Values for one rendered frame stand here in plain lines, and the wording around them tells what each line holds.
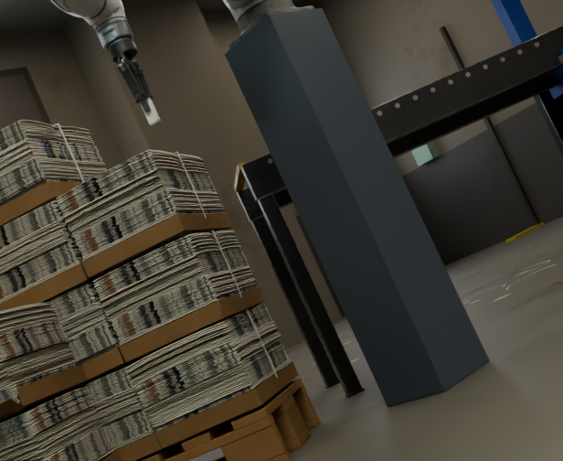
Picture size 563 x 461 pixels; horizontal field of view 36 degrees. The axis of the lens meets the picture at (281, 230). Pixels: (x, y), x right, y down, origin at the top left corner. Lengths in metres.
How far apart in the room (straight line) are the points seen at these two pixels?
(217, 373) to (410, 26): 7.51
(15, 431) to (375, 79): 8.07
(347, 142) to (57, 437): 0.97
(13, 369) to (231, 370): 0.50
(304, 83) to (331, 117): 0.10
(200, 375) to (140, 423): 0.21
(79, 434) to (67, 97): 5.75
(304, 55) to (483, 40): 6.77
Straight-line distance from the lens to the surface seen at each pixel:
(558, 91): 3.63
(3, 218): 2.34
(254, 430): 2.10
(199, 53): 8.07
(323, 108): 2.12
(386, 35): 9.55
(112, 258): 2.17
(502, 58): 2.97
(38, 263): 2.27
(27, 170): 2.30
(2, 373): 2.01
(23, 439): 2.01
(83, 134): 2.60
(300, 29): 2.20
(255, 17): 2.23
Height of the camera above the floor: 0.34
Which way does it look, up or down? 5 degrees up
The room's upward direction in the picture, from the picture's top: 25 degrees counter-clockwise
